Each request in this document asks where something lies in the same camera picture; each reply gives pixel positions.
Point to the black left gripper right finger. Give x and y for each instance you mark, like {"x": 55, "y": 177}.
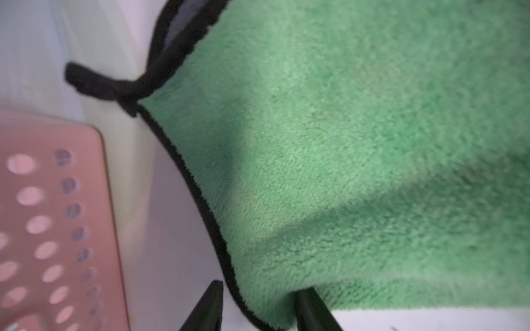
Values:
{"x": 312, "y": 314}

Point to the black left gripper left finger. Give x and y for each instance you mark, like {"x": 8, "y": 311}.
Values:
{"x": 207, "y": 314}

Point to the green grey microfibre cloth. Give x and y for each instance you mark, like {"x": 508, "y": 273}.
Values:
{"x": 373, "y": 153}

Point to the pink perforated plastic basket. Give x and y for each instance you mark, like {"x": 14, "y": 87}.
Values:
{"x": 60, "y": 262}

